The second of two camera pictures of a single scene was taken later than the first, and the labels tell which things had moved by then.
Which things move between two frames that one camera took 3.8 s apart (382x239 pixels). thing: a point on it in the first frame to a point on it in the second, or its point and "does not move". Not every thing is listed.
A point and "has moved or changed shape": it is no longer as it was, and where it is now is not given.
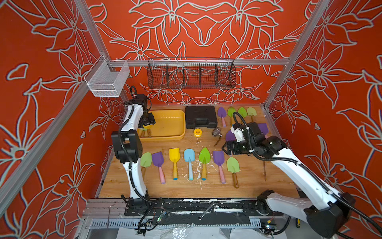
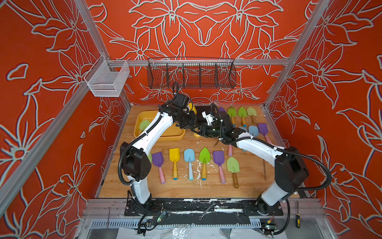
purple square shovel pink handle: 263,129 does not move
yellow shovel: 146,127 has moved or changed shape
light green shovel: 233,166 does not move
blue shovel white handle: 189,156 does not move
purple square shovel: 219,157 does not move
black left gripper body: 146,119 to 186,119
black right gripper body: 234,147 to 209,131
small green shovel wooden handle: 204,158 does not move
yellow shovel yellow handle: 174,157 does not move
